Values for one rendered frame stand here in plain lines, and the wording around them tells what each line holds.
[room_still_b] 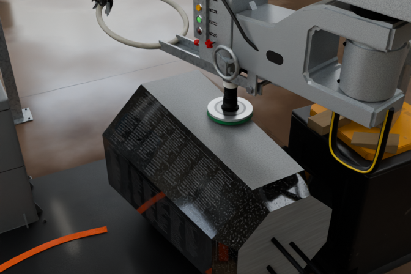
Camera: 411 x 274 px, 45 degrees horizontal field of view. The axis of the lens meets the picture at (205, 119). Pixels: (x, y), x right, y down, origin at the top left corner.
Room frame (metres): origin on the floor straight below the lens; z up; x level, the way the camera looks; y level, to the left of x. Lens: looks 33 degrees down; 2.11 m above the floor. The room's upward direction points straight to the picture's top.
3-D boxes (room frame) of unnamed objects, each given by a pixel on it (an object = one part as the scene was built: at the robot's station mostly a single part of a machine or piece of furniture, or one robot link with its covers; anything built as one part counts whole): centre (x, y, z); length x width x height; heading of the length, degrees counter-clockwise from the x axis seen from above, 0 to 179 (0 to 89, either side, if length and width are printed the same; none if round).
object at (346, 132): (2.08, -0.85, 0.76); 0.49 x 0.49 x 0.05; 26
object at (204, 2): (1.97, 0.02, 1.39); 0.08 x 0.03 x 0.28; 42
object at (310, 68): (1.69, -0.37, 1.33); 0.74 x 0.23 x 0.49; 42
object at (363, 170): (1.50, -0.56, 1.08); 0.23 x 0.03 x 0.32; 42
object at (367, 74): (1.50, -0.56, 1.37); 0.19 x 0.19 x 0.20
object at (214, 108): (1.99, -0.12, 0.89); 0.21 x 0.21 x 0.01
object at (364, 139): (1.86, -0.78, 0.80); 0.20 x 0.10 x 0.05; 68
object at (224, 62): (1.82, -0.11, 1.22); 0.15 x 0.10 x 0.15; 42
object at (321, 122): (2.01, -0.60, 0.81); 0.20 x 0.10 x 0.05; 124
